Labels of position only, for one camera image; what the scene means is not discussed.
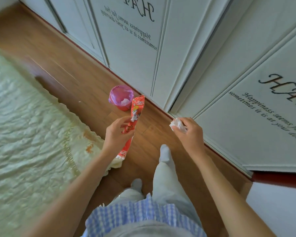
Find person's left hand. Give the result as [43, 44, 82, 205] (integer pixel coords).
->
[102, 116, 136, 157]

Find person's right hand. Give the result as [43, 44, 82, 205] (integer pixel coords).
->
[169, 117, 206, 159]

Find white tissue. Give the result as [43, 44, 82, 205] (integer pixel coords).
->
[169, 118, 188, 133]

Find red snack wrapper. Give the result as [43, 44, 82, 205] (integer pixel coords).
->
[113, 95, 145, 161]

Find person's left forearm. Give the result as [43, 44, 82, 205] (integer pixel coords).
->
[22, 145, 119, 237]

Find person's right forearm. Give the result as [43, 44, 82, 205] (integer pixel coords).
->
[191, 150, 278, 237]

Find white sock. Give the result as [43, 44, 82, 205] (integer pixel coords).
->
[130, 179, 143, 193]
[159, 144, 176, 172]

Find red waste bin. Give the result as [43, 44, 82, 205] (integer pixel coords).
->
[113, 102, 132, 111]

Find pink bin liner bag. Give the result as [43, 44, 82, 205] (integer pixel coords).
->
[108, 85, 135, 106]

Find pale grey trousers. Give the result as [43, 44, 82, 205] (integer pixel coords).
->
[109, 161, 203, 228]

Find white lettered wardrobe door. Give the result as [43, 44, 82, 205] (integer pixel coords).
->
[84, 0, 233, 113]
[169, 0, 296, 174]

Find blue checked shirt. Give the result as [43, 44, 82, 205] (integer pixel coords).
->
[81, 193, 208, 237]

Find cream quilted bedspread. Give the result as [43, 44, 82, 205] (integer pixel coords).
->
[0, 43, 129, 237]

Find plain white wardrobe door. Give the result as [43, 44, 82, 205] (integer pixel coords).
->
[17, 0, 109, 67]

